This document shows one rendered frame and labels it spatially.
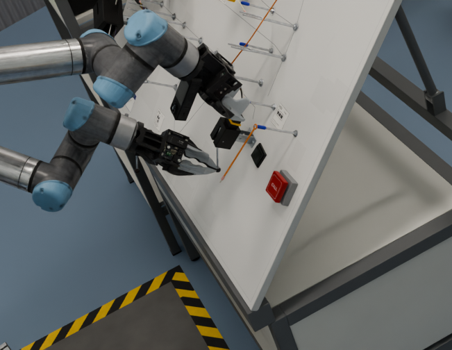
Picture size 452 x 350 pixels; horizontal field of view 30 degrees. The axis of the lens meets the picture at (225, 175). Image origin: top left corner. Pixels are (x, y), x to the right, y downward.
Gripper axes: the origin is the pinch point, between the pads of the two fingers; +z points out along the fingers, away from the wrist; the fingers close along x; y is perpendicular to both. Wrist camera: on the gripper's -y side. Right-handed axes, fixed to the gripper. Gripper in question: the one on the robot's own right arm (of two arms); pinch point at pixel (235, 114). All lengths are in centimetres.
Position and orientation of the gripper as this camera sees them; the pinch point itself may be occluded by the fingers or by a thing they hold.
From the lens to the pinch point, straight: 188.8
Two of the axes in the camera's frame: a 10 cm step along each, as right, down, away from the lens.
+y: 7.5, -6.0, -2.8
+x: -3.0, -6.9, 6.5
